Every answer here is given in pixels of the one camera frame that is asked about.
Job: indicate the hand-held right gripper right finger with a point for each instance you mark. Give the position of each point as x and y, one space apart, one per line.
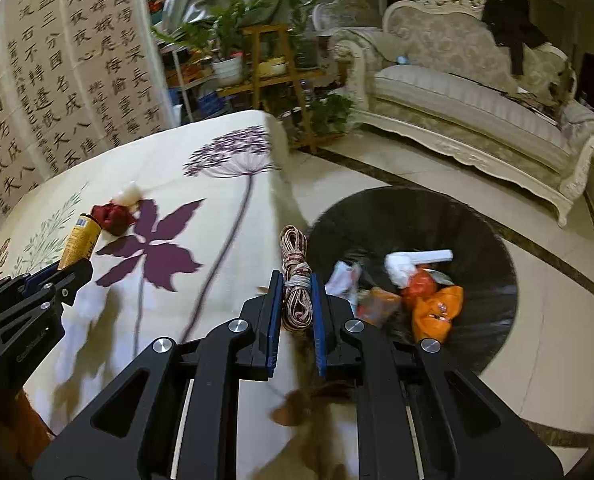
319 330

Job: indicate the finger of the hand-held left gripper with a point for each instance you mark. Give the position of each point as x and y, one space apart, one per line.
12 287
74 277

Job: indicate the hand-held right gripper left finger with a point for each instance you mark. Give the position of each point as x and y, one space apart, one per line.
274 325

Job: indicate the yellow can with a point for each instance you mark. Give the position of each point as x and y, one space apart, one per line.
82 240

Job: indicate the orange plastic bag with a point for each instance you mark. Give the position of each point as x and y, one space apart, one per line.
437 312

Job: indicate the black round bin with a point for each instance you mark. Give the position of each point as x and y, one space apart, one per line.
427 220

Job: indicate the white plastic wrapper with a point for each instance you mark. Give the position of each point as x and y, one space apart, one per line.
344 277

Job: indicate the orange red snack packet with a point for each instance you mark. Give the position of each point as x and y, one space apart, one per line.
377 302

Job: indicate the red crumpled wrapper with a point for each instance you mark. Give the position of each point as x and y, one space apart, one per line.
112 217

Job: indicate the brown wooden furniture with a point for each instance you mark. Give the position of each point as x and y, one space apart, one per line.
29 425

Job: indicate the beige crumpled paper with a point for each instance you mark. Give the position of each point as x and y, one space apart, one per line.
131 193

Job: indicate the white crumpled tissue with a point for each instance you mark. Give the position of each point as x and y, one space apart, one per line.
417 258

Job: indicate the floral printed tablecloth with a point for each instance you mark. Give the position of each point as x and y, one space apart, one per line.
152 170

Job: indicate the small leafy plant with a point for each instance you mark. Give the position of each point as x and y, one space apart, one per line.
332 112

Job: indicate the blue crate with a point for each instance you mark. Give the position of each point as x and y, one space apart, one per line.
207 102

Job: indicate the white metal rack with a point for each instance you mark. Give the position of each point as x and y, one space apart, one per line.
182 75

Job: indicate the yellow flower pot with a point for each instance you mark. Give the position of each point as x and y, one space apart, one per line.
272 67

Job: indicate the potted plant in white pot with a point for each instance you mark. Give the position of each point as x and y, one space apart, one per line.
228 71

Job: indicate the ornate cream sofa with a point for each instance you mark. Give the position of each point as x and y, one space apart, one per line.
457 100

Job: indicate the wooden plant stand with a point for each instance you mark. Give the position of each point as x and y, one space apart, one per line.
284 50

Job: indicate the magazines on sofa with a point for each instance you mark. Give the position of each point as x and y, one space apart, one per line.
537 107

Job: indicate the ornate cream armchair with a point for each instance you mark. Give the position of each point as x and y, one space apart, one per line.
342 10

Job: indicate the black garment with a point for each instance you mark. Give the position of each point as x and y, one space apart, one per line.
509 25

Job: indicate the calligraphy wall hanging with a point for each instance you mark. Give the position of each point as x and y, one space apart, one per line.
52 85

